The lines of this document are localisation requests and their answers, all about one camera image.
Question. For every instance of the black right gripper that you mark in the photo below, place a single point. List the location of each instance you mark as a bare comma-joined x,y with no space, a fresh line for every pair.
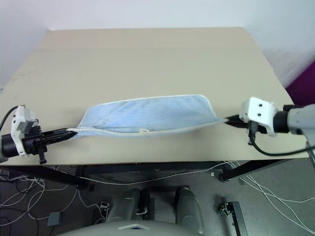
242,121

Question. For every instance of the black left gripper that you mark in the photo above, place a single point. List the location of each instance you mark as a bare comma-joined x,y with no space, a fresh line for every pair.
34,142

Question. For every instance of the blue towel with white trim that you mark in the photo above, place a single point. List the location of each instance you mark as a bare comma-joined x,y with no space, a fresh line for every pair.
157,113

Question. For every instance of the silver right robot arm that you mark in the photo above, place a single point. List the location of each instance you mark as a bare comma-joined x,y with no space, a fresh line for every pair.
299,118

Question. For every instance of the purple panel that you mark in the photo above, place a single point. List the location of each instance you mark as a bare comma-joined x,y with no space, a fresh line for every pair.
304,86

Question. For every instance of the small grey floor box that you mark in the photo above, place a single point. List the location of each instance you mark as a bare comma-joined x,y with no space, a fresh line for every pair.
55,219

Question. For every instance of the metal caster wheel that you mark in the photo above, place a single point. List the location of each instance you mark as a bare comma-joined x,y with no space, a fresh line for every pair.
225,209
104,209

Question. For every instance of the grey rounded robot leg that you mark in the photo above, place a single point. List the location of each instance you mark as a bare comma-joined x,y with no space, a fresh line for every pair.
189,209
124,205

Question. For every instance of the black metal floor beam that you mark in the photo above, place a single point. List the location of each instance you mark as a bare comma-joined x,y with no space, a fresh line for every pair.
237,218

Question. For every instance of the grey robot torso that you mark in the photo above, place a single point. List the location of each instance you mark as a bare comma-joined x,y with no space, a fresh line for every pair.
128,228

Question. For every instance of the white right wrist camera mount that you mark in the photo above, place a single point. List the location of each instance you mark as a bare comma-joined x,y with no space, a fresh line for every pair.
259,111

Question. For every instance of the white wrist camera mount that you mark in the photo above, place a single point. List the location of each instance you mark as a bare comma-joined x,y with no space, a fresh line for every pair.
259,111
19,118

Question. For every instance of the black metal table frame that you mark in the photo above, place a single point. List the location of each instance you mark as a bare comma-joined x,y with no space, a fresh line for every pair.
61,177

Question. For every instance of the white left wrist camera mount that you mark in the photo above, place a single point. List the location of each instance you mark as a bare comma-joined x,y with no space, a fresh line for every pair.
19,118

